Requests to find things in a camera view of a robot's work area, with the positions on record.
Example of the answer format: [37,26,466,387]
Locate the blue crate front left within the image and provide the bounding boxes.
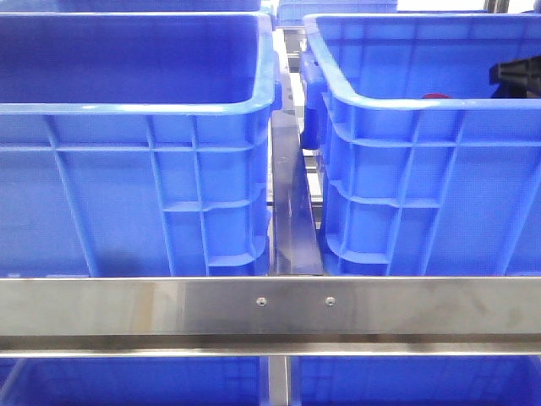
[1,12,281,277]

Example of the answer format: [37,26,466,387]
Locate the steel shelf front rail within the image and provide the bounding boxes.
[1,276,540,357]

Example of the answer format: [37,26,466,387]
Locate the blue crate rear right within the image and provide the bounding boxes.
[276,0,398,27]

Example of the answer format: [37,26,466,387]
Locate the blue crate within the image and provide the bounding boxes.
[1,0,273,13]
[1,357,269,405]
[301,14,540,276]
[292,356,540,405]
[1,12,281,277]
[276,0,398,27]

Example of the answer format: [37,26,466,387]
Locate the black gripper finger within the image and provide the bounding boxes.
[489,55,540,98]

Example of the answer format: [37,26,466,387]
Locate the red push button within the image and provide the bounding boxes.
[422,92,452,99]

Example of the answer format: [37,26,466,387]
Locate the blue crate front right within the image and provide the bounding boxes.
[301,14,540,276]

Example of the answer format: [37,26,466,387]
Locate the blue crate lower left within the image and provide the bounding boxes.
[1,357,269,405]

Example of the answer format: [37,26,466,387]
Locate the blue crate rear left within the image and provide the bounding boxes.
[1,0,273,13]

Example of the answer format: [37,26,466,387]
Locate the blue crate lower right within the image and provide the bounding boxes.
[292,356,540,405]

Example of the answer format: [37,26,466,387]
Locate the steel centre divider rail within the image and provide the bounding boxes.
[271,111,324,276]

